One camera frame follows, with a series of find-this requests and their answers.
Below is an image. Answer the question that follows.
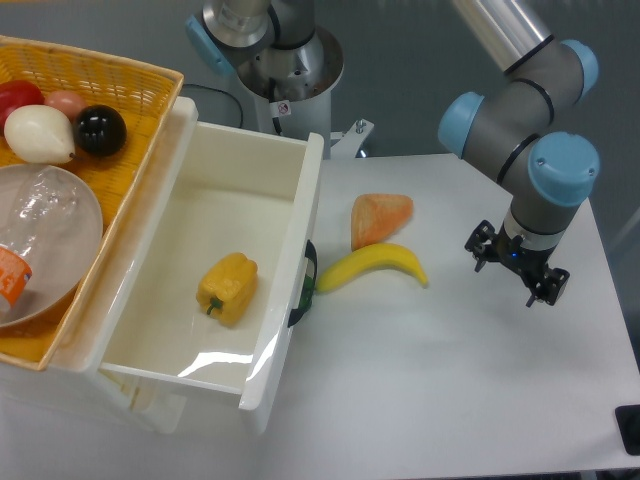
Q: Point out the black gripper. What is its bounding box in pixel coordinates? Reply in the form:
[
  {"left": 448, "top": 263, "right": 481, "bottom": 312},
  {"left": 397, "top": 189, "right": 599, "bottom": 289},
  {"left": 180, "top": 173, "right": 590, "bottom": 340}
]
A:
[{"left": 464, "top": 220, "right": 570, "bottom": 307}]

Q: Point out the white top drawer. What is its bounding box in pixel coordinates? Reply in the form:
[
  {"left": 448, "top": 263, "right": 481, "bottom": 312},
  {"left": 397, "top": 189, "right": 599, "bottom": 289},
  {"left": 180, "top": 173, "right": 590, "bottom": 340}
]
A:
[{"left": 97, "top": 122, "right": 325, "bottom": 435}]

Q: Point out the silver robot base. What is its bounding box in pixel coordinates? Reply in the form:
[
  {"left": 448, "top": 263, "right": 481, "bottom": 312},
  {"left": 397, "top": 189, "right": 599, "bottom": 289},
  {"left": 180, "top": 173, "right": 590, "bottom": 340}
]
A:
[{"left": 185, "top": 0, "right": 344, "bottom": 159}]

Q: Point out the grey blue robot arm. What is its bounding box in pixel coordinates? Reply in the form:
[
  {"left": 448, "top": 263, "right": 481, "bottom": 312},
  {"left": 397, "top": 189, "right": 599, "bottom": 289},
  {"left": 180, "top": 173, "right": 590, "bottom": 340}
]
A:
[{"left": 438, "top": 1, "right": 600, "bottom": 305}]

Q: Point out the white drawer cabinet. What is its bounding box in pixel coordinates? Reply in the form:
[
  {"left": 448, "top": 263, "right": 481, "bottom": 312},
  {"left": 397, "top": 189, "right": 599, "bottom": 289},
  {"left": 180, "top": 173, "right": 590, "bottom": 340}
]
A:
[{"left": 1, "top": 97, "right": 198, "bottom": 434}]

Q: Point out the yellow banana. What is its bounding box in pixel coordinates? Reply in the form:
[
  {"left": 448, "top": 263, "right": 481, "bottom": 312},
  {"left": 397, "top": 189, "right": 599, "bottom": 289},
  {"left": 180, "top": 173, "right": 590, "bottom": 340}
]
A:
[{"left": 316, "top": 243, "right": 429, "bottom": 293}]

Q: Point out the orange triangular sponge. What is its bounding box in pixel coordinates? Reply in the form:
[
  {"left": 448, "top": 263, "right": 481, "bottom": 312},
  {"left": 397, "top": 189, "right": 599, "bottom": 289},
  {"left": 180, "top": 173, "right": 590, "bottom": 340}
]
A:
[{"left": 351, "top": 193, "right": 414, "bottom": 251}]

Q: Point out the black corner object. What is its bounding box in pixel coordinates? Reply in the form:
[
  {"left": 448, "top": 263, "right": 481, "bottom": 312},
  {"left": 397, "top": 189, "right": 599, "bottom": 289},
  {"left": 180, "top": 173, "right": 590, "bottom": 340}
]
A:
[{"left": 615, "top": 405, "right": 640, "bottom": 456}]

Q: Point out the green bell pepper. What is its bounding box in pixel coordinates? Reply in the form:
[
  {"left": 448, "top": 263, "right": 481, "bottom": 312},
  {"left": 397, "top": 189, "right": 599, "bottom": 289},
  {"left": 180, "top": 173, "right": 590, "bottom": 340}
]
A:
[{"left": 299, "top": 275, "right": 315, "bottom": 308}]

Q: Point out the yellow bell pepper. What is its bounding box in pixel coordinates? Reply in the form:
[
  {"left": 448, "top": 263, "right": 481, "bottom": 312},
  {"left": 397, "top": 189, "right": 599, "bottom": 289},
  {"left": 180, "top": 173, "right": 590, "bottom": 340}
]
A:
[{"left": 196, "top": 252, "right": 258, "bottom": 326}]

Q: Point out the yellow woven basket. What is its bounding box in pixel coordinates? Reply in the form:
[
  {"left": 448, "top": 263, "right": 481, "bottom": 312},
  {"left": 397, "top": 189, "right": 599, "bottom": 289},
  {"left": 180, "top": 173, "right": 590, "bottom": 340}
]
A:
[{"left": 1, "top": 36, "right": 184, "bottom": 371}]

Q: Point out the black ball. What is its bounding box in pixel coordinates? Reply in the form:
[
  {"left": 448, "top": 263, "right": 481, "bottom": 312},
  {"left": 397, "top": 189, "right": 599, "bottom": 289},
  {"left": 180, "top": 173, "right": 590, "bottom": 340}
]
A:
[{"left": 72, "top": 105, "right": 128, "bottom": 157}]

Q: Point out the clear plastic bowl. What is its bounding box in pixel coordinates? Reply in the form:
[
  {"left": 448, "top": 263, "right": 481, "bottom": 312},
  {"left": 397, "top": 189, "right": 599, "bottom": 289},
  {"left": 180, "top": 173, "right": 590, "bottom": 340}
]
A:
[{"left": 1, "top": 164, "right": 103, "bottom": 329}]

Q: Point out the clear plastic bottle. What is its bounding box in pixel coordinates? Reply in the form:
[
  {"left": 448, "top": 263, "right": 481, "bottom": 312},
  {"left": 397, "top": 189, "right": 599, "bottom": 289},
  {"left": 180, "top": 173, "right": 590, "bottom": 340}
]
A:
[{"left": 1, "top": 166, "right": 79, "bottom": 316}]

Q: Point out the pink peach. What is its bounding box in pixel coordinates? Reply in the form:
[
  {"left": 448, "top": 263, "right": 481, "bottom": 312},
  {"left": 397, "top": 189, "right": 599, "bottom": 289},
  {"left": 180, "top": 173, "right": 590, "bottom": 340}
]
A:
[{"left": 44, "top": 90, "right": 88, "bottom": 122}]

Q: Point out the white pear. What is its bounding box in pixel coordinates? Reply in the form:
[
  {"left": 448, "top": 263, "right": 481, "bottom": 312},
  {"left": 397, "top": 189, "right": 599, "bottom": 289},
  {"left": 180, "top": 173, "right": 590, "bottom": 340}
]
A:
[{"left": 4, "top": 105, "right": 76, "bottom": 164}]

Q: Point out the red apple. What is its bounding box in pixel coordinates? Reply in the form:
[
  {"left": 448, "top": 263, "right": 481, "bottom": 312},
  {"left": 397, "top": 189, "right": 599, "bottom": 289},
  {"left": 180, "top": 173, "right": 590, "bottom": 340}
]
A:
[{"left": 0, "top": 80, "right": 44, "bottom": 132}]

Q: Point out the white table bracket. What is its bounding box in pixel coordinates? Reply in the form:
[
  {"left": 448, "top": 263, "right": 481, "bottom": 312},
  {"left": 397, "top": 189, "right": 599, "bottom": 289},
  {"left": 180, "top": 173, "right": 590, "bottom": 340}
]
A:
[{"left": 330, "top": 118, "right": 375, "bottom": 159}]

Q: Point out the black drawer handle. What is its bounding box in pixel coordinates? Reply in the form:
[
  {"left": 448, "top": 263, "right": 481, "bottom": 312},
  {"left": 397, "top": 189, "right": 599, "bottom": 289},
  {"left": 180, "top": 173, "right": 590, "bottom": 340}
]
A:
[{"left": 287, "top": 240, "right": 318, "bottom": 328}]

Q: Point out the black cable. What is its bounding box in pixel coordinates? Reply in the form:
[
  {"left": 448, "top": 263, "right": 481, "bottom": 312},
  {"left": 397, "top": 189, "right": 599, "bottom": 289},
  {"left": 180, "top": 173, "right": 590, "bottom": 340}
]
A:
[{"left": 182, "top": 83, "right": 244, "bottom": 127}]

